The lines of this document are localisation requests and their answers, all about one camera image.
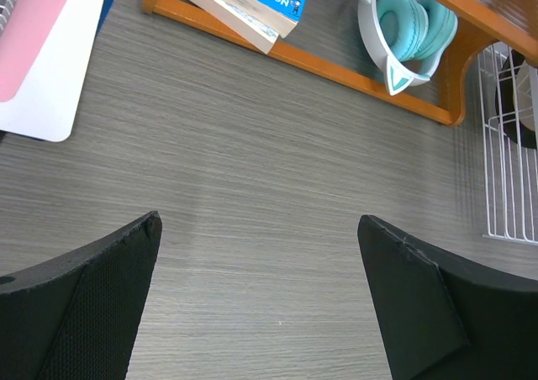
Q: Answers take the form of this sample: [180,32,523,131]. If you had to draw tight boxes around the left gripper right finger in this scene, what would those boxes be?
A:
[357,215,537,379]

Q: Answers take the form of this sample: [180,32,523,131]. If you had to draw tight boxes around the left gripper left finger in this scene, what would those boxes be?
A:
[1,211,162,379]

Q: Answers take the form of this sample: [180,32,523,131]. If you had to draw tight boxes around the brown rimmed cream plate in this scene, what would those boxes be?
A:
[495,50,537,150]

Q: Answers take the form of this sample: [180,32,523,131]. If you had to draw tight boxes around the orange wooden shelf rack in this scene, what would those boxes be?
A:
[140,0,538,127]

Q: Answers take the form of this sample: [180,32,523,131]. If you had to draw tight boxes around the white board under folder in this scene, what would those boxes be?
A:
[1,0,104,142]

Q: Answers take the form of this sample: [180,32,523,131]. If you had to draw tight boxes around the teal cat ear headphones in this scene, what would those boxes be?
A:
[357,0,458,96]

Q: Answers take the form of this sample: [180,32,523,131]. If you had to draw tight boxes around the pink folder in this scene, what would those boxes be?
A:
[1,0,67,102]

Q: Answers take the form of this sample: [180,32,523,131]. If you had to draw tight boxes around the blue paperback book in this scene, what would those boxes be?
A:
[188,0,306,54]

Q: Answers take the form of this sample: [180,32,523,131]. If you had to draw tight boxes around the white wire dish rack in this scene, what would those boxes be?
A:
[477,42,537,245]

